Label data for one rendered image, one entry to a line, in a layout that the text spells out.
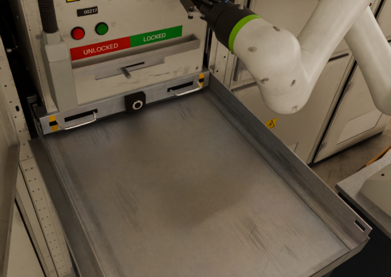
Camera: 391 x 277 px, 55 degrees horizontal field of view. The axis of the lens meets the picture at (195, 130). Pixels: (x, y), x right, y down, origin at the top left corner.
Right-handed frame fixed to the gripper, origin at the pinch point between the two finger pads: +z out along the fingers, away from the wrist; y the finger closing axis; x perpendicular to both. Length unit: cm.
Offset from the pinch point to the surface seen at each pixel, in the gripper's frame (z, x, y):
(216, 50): 4.3, -24.9, 16.2
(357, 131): 2, -105, 126
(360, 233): -63, -35, 13
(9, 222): -21, -37, -55
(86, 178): -16, -38, -36
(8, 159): 0, -38, -51
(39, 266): 2, -98, -54
